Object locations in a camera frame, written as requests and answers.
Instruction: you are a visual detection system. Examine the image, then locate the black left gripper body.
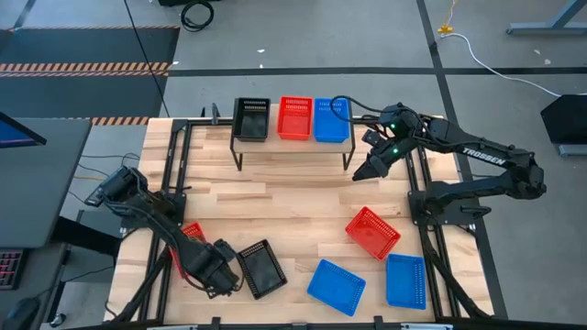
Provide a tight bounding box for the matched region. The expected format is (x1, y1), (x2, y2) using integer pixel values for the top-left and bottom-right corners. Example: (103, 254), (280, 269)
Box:
(187, 240), (242, 297)

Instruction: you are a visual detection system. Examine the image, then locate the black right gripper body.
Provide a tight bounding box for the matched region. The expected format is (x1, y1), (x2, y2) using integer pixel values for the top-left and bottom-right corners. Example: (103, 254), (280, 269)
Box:
(369, 145), (403, 178)

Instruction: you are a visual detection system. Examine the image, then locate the red slotted plastic basket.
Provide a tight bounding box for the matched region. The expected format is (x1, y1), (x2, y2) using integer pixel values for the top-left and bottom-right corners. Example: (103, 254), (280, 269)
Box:
(344, 205), (402, 262)
(276, 94), (315, 141)
(170, 222), (206, 280)

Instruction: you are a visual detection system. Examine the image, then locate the black slotted plastic basket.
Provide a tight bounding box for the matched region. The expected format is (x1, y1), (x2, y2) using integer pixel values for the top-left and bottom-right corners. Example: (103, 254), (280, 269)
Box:
(231, 97), (271, 143)
(235, 238), (289, 301)

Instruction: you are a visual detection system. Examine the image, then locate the blue slotted plastic basket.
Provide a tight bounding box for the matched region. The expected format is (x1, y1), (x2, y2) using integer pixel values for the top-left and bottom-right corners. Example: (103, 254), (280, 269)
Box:
(313, 97), (352, 144)
(385, 253), (427, 311)
(305, 258), (367, 317)

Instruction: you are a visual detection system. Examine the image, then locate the wooden shelf with black legs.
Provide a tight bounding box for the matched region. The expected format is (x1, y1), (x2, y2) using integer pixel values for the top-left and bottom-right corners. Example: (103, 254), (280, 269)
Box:
(228, 103), (357, 172)

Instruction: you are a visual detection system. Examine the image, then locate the grey desk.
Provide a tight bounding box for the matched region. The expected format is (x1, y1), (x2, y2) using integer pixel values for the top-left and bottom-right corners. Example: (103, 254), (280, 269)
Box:
(0, 116), (93, 249)

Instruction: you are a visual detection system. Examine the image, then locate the backlit keyboard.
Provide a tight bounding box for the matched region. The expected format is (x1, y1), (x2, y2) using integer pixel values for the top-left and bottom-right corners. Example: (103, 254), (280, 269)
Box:
(0, 248), (27, 291)

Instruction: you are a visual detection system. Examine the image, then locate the black hazard-striped floor mat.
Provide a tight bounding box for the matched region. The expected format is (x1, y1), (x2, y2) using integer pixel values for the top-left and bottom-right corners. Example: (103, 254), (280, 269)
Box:
(0, 25), (181, 126)

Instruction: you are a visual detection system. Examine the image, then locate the computer monitor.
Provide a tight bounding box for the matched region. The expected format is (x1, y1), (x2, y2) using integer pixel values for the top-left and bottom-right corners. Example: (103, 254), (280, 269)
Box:
(0, 111), (48, 150)

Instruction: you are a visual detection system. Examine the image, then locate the black aluminium table frame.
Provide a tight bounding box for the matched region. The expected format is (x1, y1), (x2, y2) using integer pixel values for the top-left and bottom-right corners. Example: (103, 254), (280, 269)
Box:
(107, 116), (510, 330)

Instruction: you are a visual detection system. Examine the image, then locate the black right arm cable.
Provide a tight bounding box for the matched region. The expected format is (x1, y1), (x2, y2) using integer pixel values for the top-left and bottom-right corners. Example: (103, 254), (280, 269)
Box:
(329, 94), (382, 126)

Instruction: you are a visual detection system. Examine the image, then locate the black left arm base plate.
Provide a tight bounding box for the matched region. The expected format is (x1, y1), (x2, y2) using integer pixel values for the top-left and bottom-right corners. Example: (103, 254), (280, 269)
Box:
(119, 192), (187, 229)

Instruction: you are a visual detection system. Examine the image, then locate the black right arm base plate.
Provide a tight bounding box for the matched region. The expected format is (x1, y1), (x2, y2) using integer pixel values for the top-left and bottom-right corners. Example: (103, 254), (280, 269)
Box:
(407, 190), (481, 227)

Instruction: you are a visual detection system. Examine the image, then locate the yellow plug and cord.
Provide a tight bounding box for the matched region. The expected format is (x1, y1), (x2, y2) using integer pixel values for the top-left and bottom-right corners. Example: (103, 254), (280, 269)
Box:
(437, 0), (460, 37)

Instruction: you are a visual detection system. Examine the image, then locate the white floor cable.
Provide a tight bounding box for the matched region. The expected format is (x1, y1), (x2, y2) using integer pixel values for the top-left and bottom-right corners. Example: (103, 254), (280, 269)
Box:
(442, 31), (587, 98)

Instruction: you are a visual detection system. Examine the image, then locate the grey metal table leg frame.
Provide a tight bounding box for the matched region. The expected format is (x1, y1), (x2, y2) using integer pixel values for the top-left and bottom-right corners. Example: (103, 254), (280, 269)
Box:
(505, 0), (587, 37)

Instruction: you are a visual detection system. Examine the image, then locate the coiled black floor cable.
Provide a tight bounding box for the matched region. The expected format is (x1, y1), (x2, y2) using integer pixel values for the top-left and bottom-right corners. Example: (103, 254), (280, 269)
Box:
(180, 0), (216, 33)

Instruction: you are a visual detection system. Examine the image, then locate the thin black hanging cable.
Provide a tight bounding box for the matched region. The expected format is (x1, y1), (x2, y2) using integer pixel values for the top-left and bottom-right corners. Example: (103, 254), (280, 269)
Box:
(122, 0), (170, 116)

